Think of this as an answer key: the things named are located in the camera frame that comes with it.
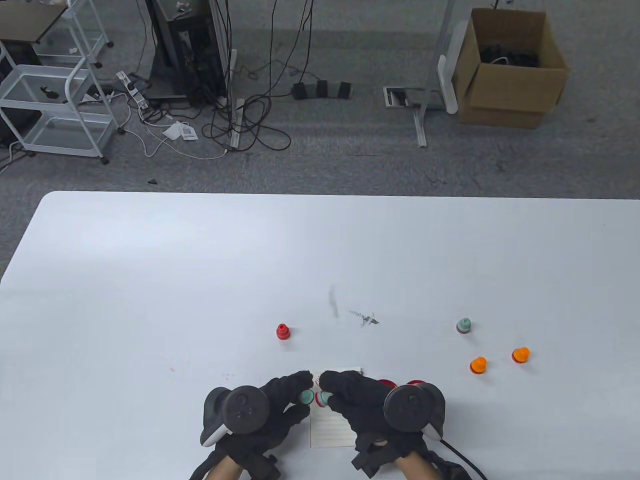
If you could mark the metal desk leg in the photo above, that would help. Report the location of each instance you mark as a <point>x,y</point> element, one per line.
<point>420,131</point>
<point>236,132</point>

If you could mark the person's left forearm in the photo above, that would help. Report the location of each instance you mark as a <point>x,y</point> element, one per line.
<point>222,472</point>

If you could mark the small black clip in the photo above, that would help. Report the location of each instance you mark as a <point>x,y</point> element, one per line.
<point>48,92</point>

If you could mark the white paper tag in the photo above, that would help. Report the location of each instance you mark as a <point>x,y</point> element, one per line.
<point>172,132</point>

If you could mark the white rolling cart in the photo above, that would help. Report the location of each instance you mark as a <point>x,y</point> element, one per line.
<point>65,132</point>

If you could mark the printed paper label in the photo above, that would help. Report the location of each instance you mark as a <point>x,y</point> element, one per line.
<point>189,133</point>

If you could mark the person's right forearm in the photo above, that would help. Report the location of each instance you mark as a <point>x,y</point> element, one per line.
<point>415,470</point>

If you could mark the red ink pad lid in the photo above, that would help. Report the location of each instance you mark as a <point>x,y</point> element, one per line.
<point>386,383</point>

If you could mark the grey power strip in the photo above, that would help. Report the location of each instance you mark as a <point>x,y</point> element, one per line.
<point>333,91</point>

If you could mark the person's left hand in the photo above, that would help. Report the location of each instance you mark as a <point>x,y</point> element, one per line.
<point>285,407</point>

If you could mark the white lined spiral notebook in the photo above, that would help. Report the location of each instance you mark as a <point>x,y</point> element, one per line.
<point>330,430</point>

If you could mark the orange reward stamp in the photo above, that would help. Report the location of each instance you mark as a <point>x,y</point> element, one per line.
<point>478,366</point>
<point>521,355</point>

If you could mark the red reward stamp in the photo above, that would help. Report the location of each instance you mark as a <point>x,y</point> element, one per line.
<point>283,332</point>

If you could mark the white power strip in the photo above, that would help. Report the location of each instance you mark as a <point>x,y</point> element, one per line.
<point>131,87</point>

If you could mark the white plastic panel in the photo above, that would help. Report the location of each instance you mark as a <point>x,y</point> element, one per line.
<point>446,82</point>

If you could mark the brown cardboard box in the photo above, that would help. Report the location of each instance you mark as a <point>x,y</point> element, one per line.
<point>515,97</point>

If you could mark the brown wooden board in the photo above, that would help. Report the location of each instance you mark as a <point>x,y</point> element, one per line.
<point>25,22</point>

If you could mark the person's right hand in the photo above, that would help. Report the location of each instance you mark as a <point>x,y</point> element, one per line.
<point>357,400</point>

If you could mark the black computer tower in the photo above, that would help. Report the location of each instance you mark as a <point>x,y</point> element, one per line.
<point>195,45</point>

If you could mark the green reward stamp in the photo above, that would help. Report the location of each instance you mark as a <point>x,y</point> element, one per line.
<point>464,326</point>
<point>325,398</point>

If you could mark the metal floor socket box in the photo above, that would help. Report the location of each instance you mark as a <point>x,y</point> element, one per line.
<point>397,97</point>

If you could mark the green round stamp cap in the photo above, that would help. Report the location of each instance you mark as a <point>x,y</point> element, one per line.
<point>306,397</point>

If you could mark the black power adapter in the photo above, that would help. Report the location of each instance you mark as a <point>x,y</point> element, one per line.
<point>344,90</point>
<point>322,89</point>
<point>299,91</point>

